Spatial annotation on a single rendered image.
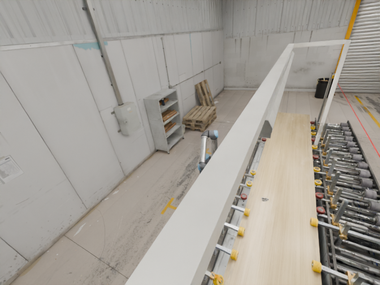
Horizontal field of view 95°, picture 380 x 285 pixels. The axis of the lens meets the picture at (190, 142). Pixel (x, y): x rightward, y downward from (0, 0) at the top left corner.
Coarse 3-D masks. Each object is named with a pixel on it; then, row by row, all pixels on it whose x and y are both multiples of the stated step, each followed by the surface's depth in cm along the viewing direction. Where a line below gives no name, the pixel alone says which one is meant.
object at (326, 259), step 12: (348, 120) 368; (312, 144) 368; (324, 180) 237; (324, 192) 225; (324, 204) 218; (348, 204) 229; (348, 216) 207; (372, 216) 212; (324, 228) 197; (324, 240) 191; (324, 252) 184; (336, 252) 174; (360, 252) 171; (372, 252) 180; (324, 264) 178; (348, 264) 174; (372, 264) 162; (324, 276) 172; (372, 276) 155
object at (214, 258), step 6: (258, 144) 359; (252, 156) 322; (252, 162) 318; (240, 192) 253; (234, 204) 237; (234, 210) 231; (228, 216) 220; (228, 222) 215; (222, 234) 202; (222, 240) 197; (216, 252) 185; (216, 258) 182; (210, 264) 178; (210, 270) 173; (204, 282) 166
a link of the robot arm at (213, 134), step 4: (208, 132) 266; (212, 132) 265; (216, 132) 264; (208, 136) 268; (212, 136) 267; (216, 136) 266; (212, 140) 273; (216, 140) 274; (212, 144) 279; (216, 144) 279; (212, 148) 286; (216, 148) 285; (212, 152) 292
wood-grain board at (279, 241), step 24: (288, 120) 383; (288, 144) 307; (264, 168) 262; (288, 168) 256; (312, 168) 251; (264, 192) 223; (288, 192) 219; (312, 192) 215; (264, 216) 195; (288, 216) 192; (312, 216) 189; (240, 240) 175; (264, 240) 173; (288, 240) 170; (312, 240) 168; (240, 264) 158; (264, 264) 156; (288, 264) 154
